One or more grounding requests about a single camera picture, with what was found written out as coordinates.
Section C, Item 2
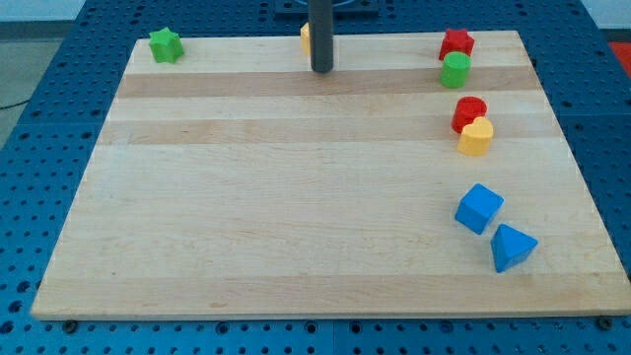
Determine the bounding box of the green star block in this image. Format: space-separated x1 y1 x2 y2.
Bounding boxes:
149 27 184 63

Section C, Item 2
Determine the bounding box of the red cylinder block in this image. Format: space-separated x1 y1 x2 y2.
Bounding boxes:
451 96 488 134

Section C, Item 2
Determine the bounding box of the green cylinder block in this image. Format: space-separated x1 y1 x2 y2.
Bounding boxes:
440 51 471 89

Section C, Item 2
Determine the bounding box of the yellow heart block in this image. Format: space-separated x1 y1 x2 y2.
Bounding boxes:
456 116 494 156

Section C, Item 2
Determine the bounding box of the blue triangular prism block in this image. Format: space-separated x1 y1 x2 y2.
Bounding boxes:
490 224 538 273

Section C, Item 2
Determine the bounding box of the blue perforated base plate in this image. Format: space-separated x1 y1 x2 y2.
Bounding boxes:
1 1 630 354

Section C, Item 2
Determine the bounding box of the red star block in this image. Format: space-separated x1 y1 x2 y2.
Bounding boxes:
439 29 475 60

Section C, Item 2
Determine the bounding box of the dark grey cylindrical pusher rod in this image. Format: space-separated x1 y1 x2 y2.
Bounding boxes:
308 0 334 74

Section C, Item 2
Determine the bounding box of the blue cube block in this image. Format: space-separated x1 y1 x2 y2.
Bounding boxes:
455 183 505 235

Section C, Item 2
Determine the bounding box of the yellow hexagon block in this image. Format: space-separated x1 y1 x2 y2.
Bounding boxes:
300 22 311 56

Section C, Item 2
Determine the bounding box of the light wooden board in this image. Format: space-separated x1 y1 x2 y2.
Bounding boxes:
32 31 630 320

